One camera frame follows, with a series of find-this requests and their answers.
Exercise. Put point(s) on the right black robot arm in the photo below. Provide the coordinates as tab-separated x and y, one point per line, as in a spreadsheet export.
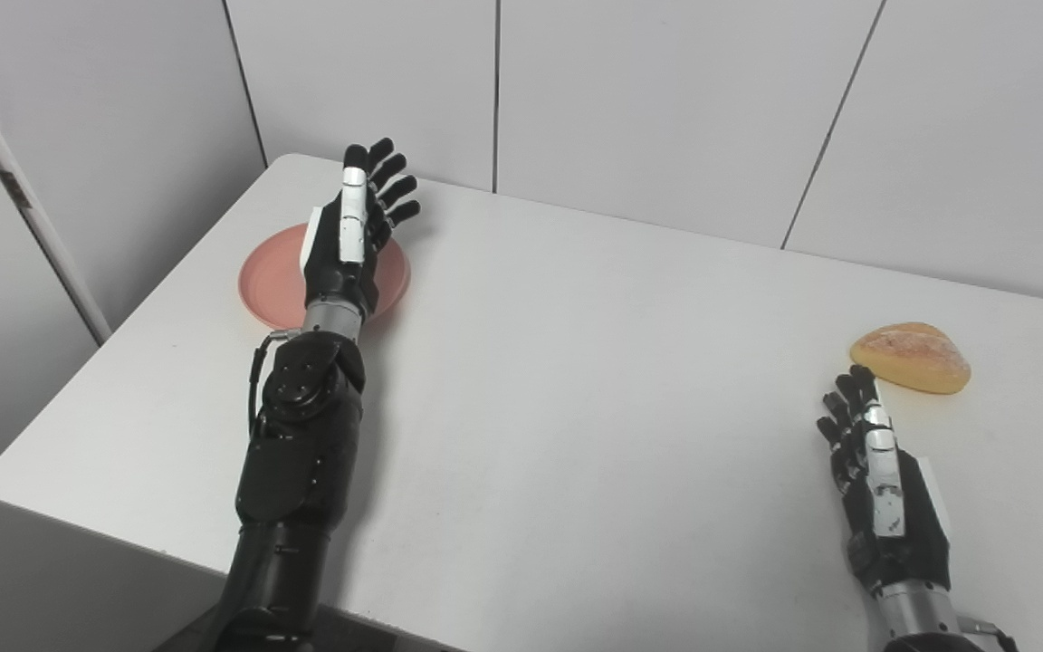
920	620

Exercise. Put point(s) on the pink plate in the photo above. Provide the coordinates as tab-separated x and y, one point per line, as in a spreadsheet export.
268	281

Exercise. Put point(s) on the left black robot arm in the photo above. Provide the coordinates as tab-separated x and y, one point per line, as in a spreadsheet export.
295	471

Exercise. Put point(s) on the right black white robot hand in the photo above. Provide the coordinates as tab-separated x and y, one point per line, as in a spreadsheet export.
902	534

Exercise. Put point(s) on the bread roll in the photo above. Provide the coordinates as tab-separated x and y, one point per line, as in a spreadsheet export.
915	358

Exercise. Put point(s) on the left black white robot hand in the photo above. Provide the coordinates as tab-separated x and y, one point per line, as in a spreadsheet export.
336	263

